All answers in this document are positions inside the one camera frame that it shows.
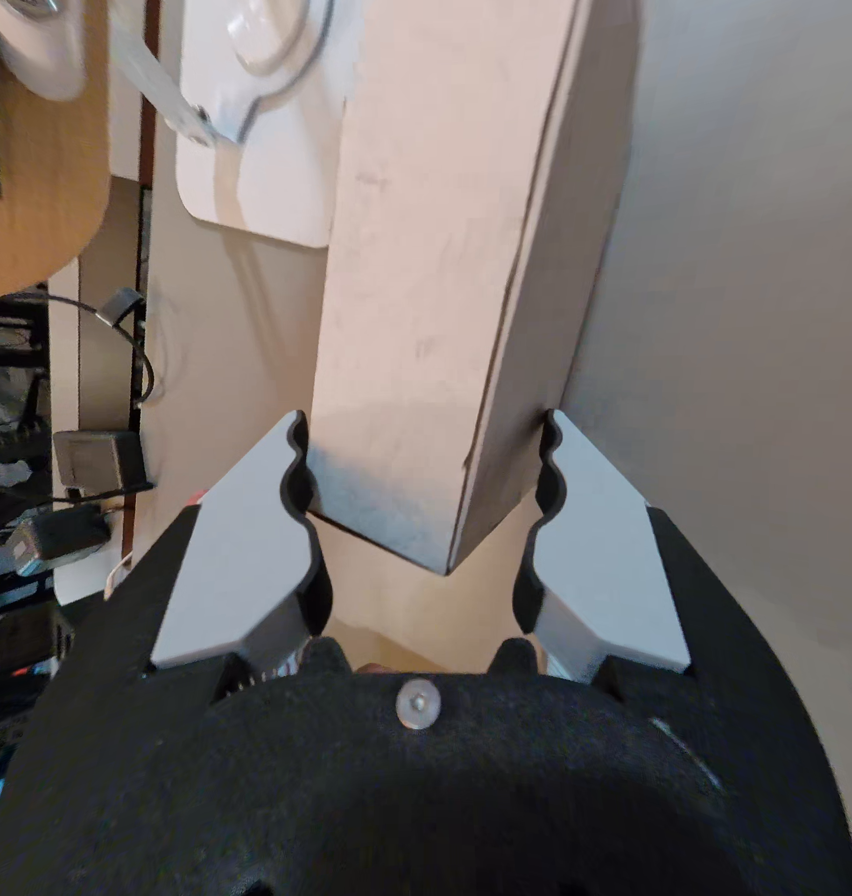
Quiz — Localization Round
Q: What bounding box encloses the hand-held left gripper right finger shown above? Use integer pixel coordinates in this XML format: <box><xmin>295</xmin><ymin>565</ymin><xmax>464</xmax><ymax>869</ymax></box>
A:
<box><xmin>513</xmin><ymin>408</ymin><xmax>691</xmax><ymax>683</ymax></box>

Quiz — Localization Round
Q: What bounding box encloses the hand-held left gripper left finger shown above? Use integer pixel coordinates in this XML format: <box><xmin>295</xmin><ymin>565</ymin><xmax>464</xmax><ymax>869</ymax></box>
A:
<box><xmin>149</xmin><ymin>409</ymin><xmax>334</xmax><ymax>681</ymax></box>

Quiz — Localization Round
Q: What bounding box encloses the white cardboard mailer box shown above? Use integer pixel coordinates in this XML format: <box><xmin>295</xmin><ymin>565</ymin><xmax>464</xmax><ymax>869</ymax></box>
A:
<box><xmin>307</xmin><ymin>0</ymin><xmax>644</xmax><ymax>576</ymax></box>

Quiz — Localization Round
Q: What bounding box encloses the grey desk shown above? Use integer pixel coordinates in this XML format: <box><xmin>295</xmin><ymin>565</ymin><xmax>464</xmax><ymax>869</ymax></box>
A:
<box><xmin>48</xmin><ymin>0</ymin><xmax>852</xmax><ymax>876</ymax></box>

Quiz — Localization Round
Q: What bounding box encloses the black battery charger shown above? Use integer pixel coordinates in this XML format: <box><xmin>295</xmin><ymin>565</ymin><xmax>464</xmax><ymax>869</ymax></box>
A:
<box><xmin>9</xmin><ymin>505</ymin><xmax>113</xmax><ymax>576</ymax></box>

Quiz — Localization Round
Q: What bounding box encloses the black cable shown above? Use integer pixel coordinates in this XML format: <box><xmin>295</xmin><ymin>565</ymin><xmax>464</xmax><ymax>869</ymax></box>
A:
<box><xmin>44</xmin><ymin>288</ymin><xmax>155</xmax><ymax>408</ymax></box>

